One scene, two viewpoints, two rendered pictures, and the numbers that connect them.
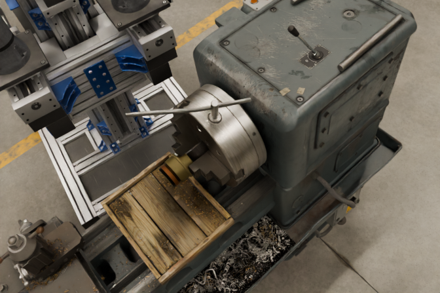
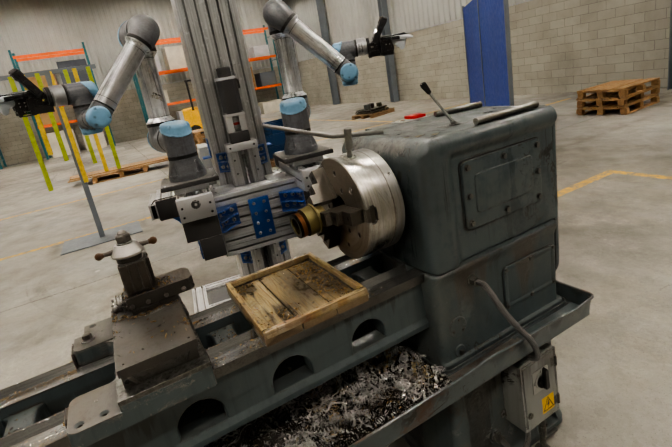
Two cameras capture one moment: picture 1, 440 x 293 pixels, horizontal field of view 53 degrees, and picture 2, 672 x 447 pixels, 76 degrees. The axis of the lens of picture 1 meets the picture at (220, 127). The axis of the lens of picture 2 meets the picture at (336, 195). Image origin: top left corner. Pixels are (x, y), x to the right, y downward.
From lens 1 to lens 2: 0.91 m
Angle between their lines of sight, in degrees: 40
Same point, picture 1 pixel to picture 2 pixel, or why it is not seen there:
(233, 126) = (366, 162)
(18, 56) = (195, 168)
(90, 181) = not seen: hidden behind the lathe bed
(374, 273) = not seen: outside the picture
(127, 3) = (296, 145)
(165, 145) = not seen: hidden behind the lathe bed
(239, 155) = (371, 188)
